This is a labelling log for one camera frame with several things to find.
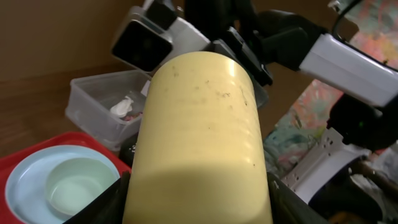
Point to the white napkin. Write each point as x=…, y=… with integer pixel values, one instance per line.
x=122, y=108

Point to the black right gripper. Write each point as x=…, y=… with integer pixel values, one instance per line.
x=215, y=19

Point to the clear plastic bin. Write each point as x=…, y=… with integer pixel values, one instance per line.
x=102, y=105

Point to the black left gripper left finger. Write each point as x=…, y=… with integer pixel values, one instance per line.
x=108, y=208

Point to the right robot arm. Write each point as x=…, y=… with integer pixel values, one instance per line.
x=319, y=189

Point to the red snack wrapper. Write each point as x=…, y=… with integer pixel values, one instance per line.
x=129, y=118

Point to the black plastic tray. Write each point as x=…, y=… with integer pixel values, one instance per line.
x=127, y=150

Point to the yellow plastic cup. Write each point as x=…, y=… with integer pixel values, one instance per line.
x=199, y=155

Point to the light blue round plate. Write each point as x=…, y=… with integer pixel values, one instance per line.
x=25, y=187

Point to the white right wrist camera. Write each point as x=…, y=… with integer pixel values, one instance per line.
x=142, y=44

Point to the red plastic tray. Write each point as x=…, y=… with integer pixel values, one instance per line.
x=9, y=162

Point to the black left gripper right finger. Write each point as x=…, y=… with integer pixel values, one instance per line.
x=287, y=207

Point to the light green bowl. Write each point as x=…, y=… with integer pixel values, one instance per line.
x=75, y=183

